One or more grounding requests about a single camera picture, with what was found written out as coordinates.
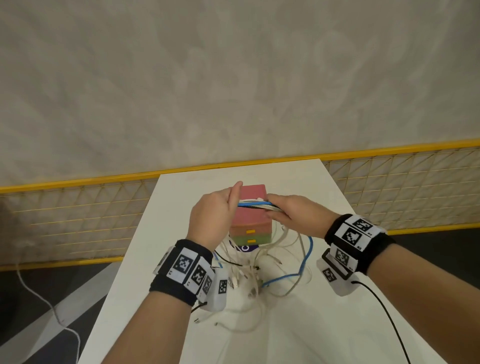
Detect person's left hand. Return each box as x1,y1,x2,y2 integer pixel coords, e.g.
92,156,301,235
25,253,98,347
186,181,245,260

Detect person's right hand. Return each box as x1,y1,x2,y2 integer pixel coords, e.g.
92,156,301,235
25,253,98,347
264,193,341,241

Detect bundle of white cables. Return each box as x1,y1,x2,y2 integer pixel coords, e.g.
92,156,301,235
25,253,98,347
258,221,314,299
238,196,288,218
193,292,268,334
220,239,263,298

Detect blue cable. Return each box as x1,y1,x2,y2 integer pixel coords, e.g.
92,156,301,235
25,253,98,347
213,200,315,290

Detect pink drawer box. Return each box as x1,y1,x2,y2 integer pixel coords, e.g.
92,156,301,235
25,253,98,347
228,183,273,248

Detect person's right forearm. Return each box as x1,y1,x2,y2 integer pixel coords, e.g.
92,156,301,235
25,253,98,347
365,243,480,364

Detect person's left forearm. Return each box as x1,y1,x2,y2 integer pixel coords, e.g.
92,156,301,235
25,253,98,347
103,290,196,364

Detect black right wristband with markers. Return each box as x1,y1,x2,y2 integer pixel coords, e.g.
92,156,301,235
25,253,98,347
322,213,397,277

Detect black wristband with markers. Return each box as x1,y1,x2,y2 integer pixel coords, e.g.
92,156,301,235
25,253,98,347
149,239,217,307
322,213,397,277

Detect black left wristband with markers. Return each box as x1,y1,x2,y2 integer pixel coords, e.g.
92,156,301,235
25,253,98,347
149,239,217,307

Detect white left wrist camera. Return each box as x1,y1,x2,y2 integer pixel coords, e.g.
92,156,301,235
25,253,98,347
204,268,230,313

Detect black right camera cable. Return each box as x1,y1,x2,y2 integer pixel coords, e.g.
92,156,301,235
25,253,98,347
350,280,412,364

